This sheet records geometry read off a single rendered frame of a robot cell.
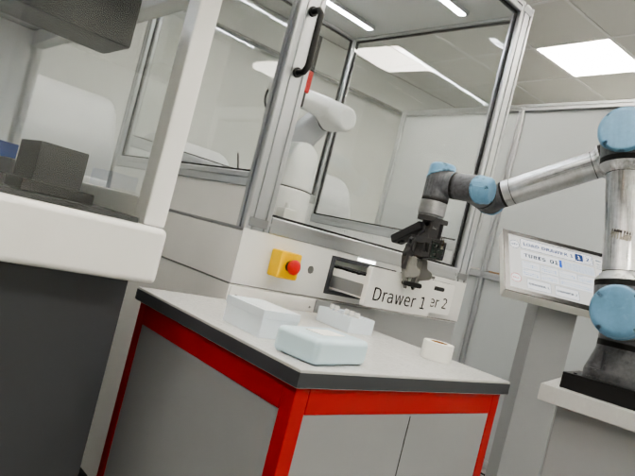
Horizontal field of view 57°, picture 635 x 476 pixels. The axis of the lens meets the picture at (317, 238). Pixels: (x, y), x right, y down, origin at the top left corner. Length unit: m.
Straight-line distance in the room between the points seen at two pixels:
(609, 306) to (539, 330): 1.05
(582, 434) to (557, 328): 0.98
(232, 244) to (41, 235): 0.62
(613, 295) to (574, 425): 0.33
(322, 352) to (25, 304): 0.52
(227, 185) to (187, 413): 0.68
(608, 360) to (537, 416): 0.99
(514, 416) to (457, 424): 1.23
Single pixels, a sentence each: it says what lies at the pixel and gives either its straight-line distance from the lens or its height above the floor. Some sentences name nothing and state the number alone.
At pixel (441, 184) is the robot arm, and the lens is 1.66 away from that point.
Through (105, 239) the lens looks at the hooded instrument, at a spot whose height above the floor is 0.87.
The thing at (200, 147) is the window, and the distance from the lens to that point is 1.83.
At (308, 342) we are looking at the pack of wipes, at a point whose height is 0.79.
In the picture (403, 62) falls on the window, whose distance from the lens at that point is 1.90.
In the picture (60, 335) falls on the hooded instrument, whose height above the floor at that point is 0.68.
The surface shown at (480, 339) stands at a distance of 3.56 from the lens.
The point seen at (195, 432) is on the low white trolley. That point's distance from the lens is 1.15.
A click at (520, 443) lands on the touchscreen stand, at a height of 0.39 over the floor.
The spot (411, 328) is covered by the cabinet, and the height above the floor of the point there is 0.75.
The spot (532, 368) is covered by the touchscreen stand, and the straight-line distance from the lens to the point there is 2.50.
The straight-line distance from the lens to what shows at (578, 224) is 3.35.
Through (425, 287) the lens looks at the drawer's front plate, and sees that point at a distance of 1.79.
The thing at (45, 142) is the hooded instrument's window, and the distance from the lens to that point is 1.05.
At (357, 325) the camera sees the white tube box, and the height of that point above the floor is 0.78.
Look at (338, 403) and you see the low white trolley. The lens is 1.00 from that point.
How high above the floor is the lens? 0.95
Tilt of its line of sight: 1 degrees up
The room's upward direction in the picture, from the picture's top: 14 degrees clockwise
